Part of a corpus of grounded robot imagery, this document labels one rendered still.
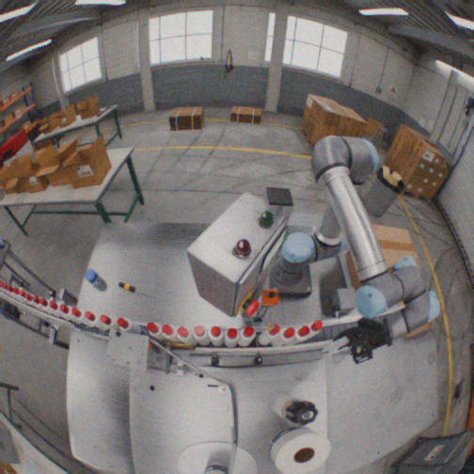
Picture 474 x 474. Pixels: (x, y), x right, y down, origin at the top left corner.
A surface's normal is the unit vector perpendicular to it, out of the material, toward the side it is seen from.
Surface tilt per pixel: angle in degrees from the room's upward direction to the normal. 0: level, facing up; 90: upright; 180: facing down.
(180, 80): 90
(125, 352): 0
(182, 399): 0
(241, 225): 0
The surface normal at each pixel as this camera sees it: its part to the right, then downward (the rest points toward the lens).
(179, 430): 0.05, -0.60
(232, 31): -0.05, 0.80
